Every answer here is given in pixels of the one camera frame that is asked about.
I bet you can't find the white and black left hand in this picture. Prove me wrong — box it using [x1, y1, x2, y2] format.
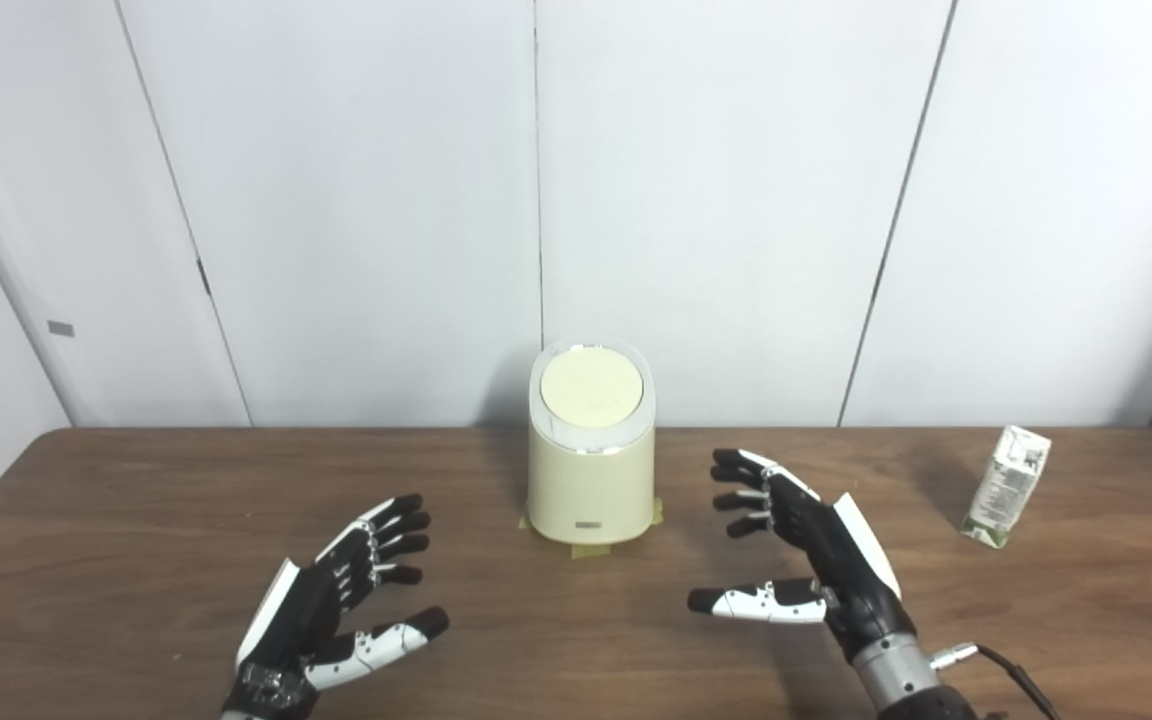
[221, 493, 451, 720]

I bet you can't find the white and black right hand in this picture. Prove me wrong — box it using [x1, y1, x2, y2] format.
[688, 448, 922, 666]

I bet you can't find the white and green milk carton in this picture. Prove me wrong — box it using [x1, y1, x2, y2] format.
[961, 425, 1052, 549]

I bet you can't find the cream-colored round bin lid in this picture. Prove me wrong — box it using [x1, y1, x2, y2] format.
[540, 345, 645, 427]

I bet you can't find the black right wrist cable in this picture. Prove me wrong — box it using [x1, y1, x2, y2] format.
[929, 643, 1062, 720]

